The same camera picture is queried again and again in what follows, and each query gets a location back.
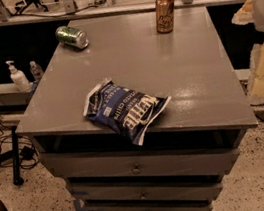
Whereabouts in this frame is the orange soda can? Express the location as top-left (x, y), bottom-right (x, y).
top-left (155, 0), bottom-right (175, 34)

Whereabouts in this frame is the blue potato chip bag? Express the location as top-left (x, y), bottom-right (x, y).
top-left (83, 78), bottom-right (171, 146)

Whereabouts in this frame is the green soda can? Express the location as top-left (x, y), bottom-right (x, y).
top-left (55, 26), bottom-right (89, 49)

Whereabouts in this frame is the grey drawer cabinet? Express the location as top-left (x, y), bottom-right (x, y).
top-left (17, 7), bottom-right (257, 211)

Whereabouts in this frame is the black office chair base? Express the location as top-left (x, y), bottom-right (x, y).
top-left (14, 0), bottom-right (59, 14)

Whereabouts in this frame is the clear plastic bottle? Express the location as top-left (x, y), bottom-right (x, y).
top-left (29, 61), bottom-right (44, 81)

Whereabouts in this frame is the white pump bottle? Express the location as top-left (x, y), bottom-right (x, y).
top-left (6, 60), bottom-right (30, 92)

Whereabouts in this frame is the black stand leg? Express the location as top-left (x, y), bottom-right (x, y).
top-left (11, 126), bottom-right (24, 186)

